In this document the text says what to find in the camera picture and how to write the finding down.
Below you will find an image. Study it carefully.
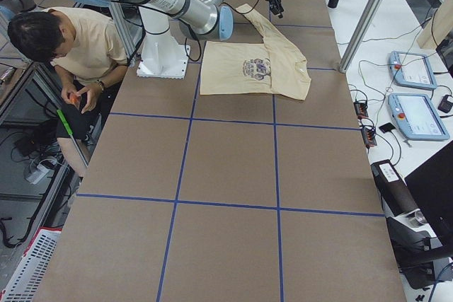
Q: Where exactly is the beige long sleeve shirt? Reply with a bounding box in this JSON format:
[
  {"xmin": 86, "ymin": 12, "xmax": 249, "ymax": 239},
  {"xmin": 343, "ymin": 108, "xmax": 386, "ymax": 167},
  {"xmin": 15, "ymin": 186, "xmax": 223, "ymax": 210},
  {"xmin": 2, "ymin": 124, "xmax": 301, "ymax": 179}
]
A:
[{"xmin": 200, "ymin": 4, "xmax": 311, "ymax": 100}]

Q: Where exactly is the upper blue teach pendant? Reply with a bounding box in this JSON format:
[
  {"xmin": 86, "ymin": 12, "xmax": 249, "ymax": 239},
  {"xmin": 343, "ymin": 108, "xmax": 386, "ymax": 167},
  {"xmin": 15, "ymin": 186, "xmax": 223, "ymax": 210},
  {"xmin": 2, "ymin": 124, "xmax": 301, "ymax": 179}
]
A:
[{"xmin": 389, "ymin": 51, "xmax": 437, "ymax": 90}]

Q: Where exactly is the blue teach pendant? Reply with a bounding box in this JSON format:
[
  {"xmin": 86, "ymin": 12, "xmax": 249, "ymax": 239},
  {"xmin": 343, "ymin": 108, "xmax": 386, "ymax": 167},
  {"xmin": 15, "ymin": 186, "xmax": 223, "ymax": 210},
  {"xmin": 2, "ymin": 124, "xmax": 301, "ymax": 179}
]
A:
[
  {"xmin": 389, "ymin": 51, "xmax": 437, "ymax": 90},
  {"xmin": 388, "ymin": 93, "xmax": 450, "ymax": 141}
]

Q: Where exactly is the lower blue teach pendant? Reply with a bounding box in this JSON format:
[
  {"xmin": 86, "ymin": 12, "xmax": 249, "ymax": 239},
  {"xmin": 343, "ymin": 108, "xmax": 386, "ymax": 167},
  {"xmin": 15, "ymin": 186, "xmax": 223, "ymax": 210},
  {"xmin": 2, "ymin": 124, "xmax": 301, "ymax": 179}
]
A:
[{"xmin": 388, "ymin": 93, "xmax": 450, "ymax": 141}]

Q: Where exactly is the seated person in beige shirt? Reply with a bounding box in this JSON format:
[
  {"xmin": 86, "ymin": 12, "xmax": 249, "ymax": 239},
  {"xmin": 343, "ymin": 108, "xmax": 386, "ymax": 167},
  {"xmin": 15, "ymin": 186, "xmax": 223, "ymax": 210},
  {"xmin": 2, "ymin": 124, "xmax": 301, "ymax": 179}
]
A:
[{"xmin": 6, "ymin": 6, "xmax": 129, "ymax": 178}]

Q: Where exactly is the black label printer device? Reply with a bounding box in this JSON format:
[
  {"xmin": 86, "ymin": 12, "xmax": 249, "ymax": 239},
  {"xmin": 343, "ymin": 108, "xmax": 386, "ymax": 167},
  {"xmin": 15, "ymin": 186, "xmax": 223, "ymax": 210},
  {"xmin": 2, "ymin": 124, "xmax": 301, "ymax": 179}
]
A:
[{"xmin": 370, "ymin": 160, "xmax": 418, "ymax": 216}]

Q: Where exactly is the black monitor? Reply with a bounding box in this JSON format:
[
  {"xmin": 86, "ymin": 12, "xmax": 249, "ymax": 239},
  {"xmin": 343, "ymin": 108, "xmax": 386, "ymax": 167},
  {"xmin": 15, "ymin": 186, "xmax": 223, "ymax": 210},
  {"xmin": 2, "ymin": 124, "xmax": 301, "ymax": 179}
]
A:
[{"xmin": 405, "ymin": 143, "xmax": 453, "ymax": 244}]

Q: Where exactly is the white plastic basket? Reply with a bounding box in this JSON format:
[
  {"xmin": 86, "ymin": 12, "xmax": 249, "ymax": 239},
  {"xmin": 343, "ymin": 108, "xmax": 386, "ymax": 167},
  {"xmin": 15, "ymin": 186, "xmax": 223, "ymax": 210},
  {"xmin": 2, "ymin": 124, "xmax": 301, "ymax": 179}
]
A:
[{"xmin": 1, "ymin": 227, "xmax": 62, "ymax": 301}]

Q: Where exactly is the aluminium frame post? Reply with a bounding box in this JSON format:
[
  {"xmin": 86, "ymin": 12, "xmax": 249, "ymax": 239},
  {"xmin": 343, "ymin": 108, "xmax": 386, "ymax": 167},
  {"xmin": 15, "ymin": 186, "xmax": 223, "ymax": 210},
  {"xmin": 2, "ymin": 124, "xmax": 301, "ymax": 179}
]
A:
[{"xmin": 339, "ymin": 0, "xmax": 383, "ymax": 74}]

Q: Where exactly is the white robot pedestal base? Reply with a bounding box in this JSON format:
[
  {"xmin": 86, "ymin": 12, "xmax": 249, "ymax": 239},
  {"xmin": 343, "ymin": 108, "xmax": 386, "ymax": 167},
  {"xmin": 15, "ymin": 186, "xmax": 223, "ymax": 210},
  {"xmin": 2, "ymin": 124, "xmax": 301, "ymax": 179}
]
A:
[{"xmin": 137, "ymin": 7, "xmax": 190, "ymax": 79}]

